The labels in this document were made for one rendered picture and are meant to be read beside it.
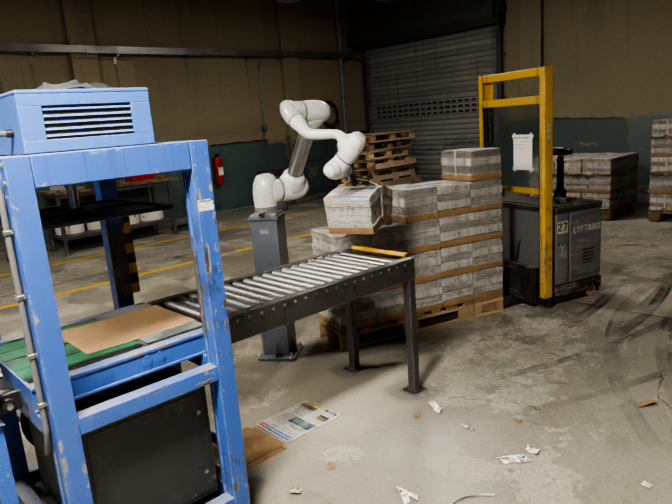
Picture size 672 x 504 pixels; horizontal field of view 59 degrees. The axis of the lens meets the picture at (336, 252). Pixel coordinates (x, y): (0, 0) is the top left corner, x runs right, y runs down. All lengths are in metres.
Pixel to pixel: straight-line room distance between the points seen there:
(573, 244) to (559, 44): 6.21
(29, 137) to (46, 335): 0.63
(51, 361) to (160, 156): 0.75
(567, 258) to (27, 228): 4.07
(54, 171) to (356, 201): 1.85
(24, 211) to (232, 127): 9.48
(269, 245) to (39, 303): 2.19
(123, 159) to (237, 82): 9.45
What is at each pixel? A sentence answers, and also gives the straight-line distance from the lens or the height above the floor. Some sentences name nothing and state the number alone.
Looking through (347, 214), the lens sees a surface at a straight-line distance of 3.44.
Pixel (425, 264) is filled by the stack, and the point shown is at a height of 0.51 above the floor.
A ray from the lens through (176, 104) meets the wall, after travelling 10.77.
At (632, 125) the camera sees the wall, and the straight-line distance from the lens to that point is 10.36.
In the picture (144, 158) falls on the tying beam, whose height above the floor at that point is 1.51.
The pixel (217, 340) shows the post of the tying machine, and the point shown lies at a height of 0.80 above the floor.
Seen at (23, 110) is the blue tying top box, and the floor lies 1.69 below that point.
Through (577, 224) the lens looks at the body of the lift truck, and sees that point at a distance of 5.10.
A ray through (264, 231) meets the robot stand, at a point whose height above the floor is 0.90.
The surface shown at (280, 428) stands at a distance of 3.30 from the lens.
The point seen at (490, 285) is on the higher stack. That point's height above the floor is 0.23.
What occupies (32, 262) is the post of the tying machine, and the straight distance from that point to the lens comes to 1.99.
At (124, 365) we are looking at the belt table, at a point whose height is 0.76.
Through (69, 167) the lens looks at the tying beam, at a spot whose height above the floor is 1.50.
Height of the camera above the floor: 1.58
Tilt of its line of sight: 12 degrees down
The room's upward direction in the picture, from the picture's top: 4 degrees counter-clockwise
